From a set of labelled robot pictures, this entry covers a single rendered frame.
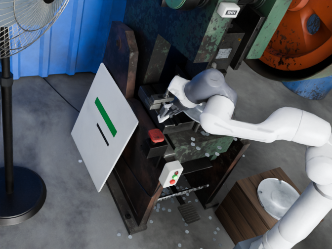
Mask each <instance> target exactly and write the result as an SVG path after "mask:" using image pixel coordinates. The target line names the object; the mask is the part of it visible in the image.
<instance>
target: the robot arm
mask: <svg viewBox="0 0 332 249"><path fill-rule="evenodd" d="M168 90H169V91H170V92H171V93H173V94H174V95H175V97H174V100H173V101H172V102H170V104H166V103H164V104H163V107H162V108H161V109H160V114H159V115H158V120H159V123H162V122H163V121H165V120H166V119H167V118H169V117H170V118H172V115H177V114H178V113H180V112H182V111H187V110H189V109H190V108H194V107H196V106H197V105H202V104H203V103H202V102H205V103H206V105H205V107H204V110H203V111H202V113H201V114H200V117H199V122H200V124H201V126H202V128H203V129H204V130H205V131H206V132H208V133H211V134H219V135H229V136H234V137H239V138H245V139H250V140H256V141H261V142H267V143H268V142H273V141H275V140H281V139H283V140H287V141H294V142H297V143H300V144H305V145H306V146H307V148H306V152H305V165H306V168H305V171H306V173H307V176H308V177H309V178H310V179H311V182H310V183H309V185H308V186H307V187H306V189H305V190H304V191H303V193H302V194H301V195H300V196H299V197H298V199H297V200H296V201H295V202H294V203H293V205H292V206H291V207H290V208H289V210H288V211H287V212H286V213H285V215H284V216H283V217H282V218H281V219H280V220H279V221H278V222H277V223H276V224H275V225H274V226H273V227H272V228H271V229H270V230H268V231H267V232H266V233H265V234H264V235H263V236H262V237H261V238H260V239H258V240H256V241H254V242H252V243H251V245H250V248H249V249H291V248H292V247H293V246H294V245H295V244H296V243H298V242H300V241H301V240H303V239H305V238H306V237H307V236H308V235H309V234H310V232H311V231H312V230H313V229H314V228H315V227H316V226H317V224H318V223H319V222H320V221H321V220H322V219H323V218H324V216H325V215H326V214H327V213H328V212H329V211H330V210H331V208H332V133H331V126H330V123H328V122H326V121H325V120H323V119H321V118H319V117H318V116H316V115H314V114H312V113H309V112H306V111H304V110H300V109H297V108H292V107H283V108H279V109H278V110H276V111H275V112H273V113H272V114H271V115H270V116H269V117H268V118H267V119H266V120H265V121H264V122H262V123H260V124H251V123H245V122H241V121H236V120H232V119H231V117H232V114H233V111H234V108H235V105H236V102H237V99H238V95H237V93H236V91H235V90H234V89H233V88H232V87H231V86H230V85H229V84H228V83H226V82H225V78H224V75H223V74H222V73H221V72H220V71H219V70H217V69H214V68H210V69H206V70H204V71H202V72H200V73H199V74H197V75H196V76H194V77H193V78H192V80H191V81H189V80H186V79H184V78H182V77H179V76H175V77H174V78H173V79H172V81H171V82H170V84H169V86H168Z"/></svg>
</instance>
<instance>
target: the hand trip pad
mask: <svg viewBox="0 0 332 249"><path fill-rule="evenodd" d="M148 135H149V136H150V138H151V140H152V141H153V142H155V143H157V142H162V141H164V139H165V137H164V136H163V134H162V132H161V131H160V130H159V129H158V128H155V129H150V130H149V131H148Z"/></svg>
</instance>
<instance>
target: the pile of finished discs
mask: <svg viewBox="0 0 332 249"><path fill-rule="evenodd" d="M257 196H258V200H259V202H260V204H261V205H262V207H264V209H265V210H266V212H267V213H269V214H270V215H271V216H272V217H274V218H275V219H277V220H280V219H281V218H282V217H283V216H284V215H285V213H286V212H287V211H288V210H289V208H290V207H291V206H292V205H293V203H294V202H295V201H296V200H297V199H298V197H299V196H300V194H299V193H298V192H297V191H296V190H295V189H294V188H293V187H292V186H290V185H289V184H288V183H286V182H284V181H279V180H278V179H276V178H267V179H264V180H263V181H261V183H260V184H259V186H258V188H257Z"/></svg>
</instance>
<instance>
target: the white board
mask: <svg viewBox="0 0 332 249"><path fill-rule="evenodd" d="M138 122H139V121H138V119H137V117H136V116H135V114H134V112H133V111H132V109H131V107H130V105H129V104H128V102H127V101H126V99H125V97H124V96H123V94H122V93H121V91H120V89H119V88H118V86H117V85H116V83H115V81H114V80H113V78H112V77H111V75H110V73H109V72H108V70H107V69H106V67H105V65H104V64H103V63H101V64H100V66H99V69H98V71H97V73H96V76H95V78H94V80H93V83H92V85H91V88H90V90H89V92H88V95H87V97H86V99H85V102H84V104H83V106H82V109H81V111H80V113H79V116H78V118H77V120H76V123H75V125H74V127H73V130H72V132H71V135H72V137H73V139H74V142H75V144H76V146H77V148H78V150H79V152H80V155H81V157H82V159H83V161H84V163H85V165H86V168H87V170H88V172H89V174H90V176H91V178H92V181H93V183H94V185H95V187H96V189H97V191H98V192H100V190H101V189H102V187H103V185H104V183H105V182H106V180H107V178H108V176H109V175H110V173H111V171H112V169H113V167H114V166H115V164H116V162H117V160H118V159H119V157H120V155H121V153H122V151H123V150H124V148H125V146H126V144H127V143H128V141H129V139H130V137H131V136H132V134H133V132H134V130H135V129H136V127H137V125H138Z"/></svg>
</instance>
